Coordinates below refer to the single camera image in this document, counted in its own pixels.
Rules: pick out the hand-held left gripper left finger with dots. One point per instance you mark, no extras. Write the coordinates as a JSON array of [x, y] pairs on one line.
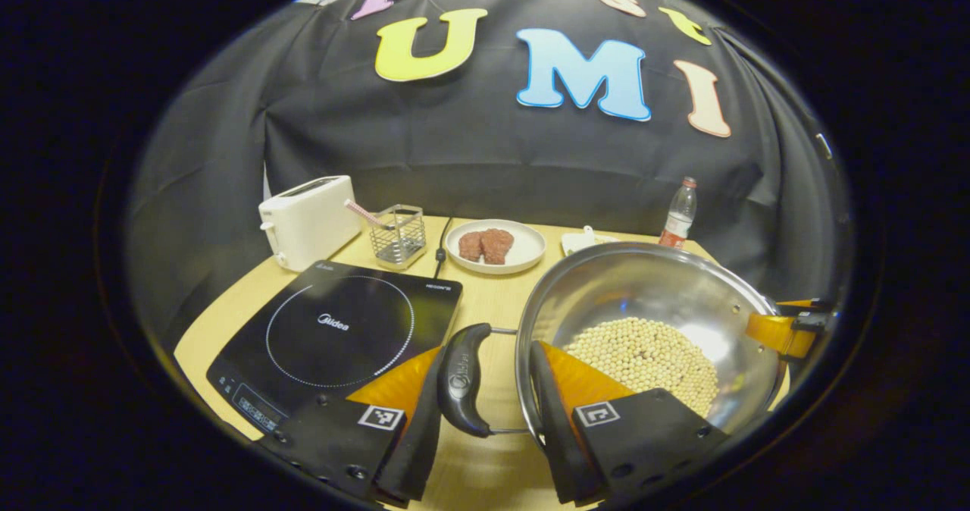
[[420, 450]]

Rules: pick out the brown meat piece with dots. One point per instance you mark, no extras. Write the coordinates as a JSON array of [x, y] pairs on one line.
[[470, 246], [498, 246]]

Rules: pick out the white divided dish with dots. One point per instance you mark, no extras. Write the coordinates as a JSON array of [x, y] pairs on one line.
[[583, 239]]

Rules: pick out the pile of yellow soybeans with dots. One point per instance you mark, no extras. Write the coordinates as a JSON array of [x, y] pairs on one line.
[[652, 352]]

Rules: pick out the white round plate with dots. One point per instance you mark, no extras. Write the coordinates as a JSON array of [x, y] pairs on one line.
[[530, 249]]

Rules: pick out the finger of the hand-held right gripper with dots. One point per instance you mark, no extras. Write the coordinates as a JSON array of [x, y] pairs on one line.
[[780, 334], [815, 315]]

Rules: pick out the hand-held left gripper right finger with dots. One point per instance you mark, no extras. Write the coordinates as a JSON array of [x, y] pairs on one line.
[[557, 443]]

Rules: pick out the white toaster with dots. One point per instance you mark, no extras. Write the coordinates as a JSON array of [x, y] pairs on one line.
[[311, 223]]

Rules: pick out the black induction cooktop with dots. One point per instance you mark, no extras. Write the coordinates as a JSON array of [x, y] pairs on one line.
[[341, 329]]

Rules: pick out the pink striped straw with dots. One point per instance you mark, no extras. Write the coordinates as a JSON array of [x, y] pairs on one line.
[[360, 211]]

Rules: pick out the clear plastic water bottle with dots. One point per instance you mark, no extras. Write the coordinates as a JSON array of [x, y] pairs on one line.
[[677, 223]]

